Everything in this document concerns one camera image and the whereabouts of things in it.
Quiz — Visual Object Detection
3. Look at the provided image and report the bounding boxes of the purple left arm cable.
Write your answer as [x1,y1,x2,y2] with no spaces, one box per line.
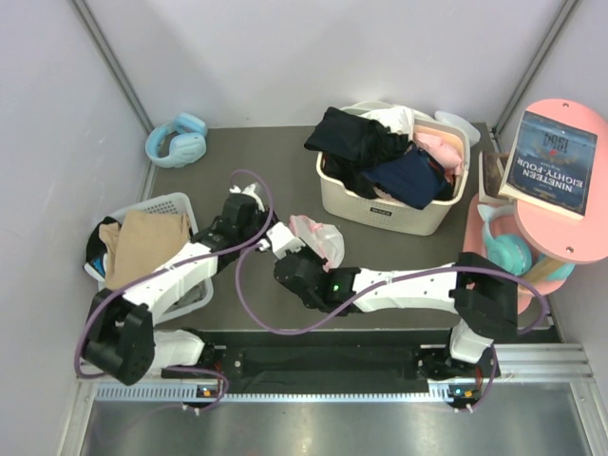
[73,169,276,412]

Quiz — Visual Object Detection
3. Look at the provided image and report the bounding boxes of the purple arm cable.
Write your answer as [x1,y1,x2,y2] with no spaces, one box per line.
[73,169,276,412]
[236,244,550,414]

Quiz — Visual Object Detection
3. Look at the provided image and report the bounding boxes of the cream laundry basket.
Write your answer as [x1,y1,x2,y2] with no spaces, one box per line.
[315,115,470,236]

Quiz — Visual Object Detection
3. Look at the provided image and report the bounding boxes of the teal cat-ear headphones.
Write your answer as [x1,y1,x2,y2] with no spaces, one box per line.
[477,203,576,279]

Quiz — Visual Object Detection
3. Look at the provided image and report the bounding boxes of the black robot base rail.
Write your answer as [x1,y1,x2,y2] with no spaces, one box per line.
[161,327,500,395]

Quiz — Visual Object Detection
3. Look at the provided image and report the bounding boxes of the pink two-tier side table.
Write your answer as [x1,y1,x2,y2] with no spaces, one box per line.
[464,99,607,295]

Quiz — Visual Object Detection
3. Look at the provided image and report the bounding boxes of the black garment in basket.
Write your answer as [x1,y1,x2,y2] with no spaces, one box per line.
[323,155,378,200]

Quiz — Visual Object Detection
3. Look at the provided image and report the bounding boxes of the white mesh laundry bag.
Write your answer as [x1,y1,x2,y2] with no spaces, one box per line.
[289,215,346,272]

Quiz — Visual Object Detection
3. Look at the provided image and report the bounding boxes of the beige folded cloth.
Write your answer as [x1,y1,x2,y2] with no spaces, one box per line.
[99,210,191,290]

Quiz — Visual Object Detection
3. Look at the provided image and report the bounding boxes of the white plastic lid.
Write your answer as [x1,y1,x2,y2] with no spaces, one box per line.
[433,110,481,145]

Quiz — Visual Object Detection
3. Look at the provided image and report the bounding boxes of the navy blue bra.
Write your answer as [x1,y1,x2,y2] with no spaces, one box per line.
[362,146,453,210]

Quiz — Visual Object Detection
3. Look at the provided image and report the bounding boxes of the light blue headphones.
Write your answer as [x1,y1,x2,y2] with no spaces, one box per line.
[144,113,208,169]

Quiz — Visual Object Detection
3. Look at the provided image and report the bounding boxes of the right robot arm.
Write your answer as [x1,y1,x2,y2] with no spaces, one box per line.
[262,223,518,376]

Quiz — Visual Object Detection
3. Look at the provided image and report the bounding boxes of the pink garment in basket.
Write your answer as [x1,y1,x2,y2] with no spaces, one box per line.
[413,133,464,185]

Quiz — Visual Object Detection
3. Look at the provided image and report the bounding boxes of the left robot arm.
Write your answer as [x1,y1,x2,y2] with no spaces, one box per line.
[75,182,274,386]

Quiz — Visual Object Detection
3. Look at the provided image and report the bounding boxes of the black garment under cloth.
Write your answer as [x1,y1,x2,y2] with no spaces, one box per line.
[84,217,121,282]

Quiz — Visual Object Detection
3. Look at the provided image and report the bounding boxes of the white cream garment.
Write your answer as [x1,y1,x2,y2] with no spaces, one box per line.
[360,105,432,137]

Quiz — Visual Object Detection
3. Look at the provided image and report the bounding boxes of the blue hardcover book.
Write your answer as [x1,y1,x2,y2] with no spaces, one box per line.
[499,111,598,220]

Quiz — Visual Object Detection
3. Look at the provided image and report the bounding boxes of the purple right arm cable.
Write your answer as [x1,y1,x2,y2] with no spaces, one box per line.
[236,244,550,414]

